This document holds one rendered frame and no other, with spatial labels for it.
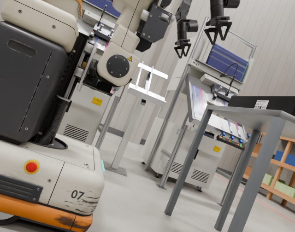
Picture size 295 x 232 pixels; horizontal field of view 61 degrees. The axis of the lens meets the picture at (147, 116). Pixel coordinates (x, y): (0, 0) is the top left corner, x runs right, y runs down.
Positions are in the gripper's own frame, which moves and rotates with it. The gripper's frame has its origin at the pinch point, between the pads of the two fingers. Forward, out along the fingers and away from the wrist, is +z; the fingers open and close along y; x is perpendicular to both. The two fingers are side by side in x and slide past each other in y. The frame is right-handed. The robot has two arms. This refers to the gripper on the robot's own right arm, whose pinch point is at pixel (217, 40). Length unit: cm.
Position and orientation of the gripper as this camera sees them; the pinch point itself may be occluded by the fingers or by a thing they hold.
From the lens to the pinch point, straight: 120.3
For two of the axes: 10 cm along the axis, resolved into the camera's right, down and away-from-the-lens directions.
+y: -2.3, -0.7, 9.7
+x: -9.7, 0.7, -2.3
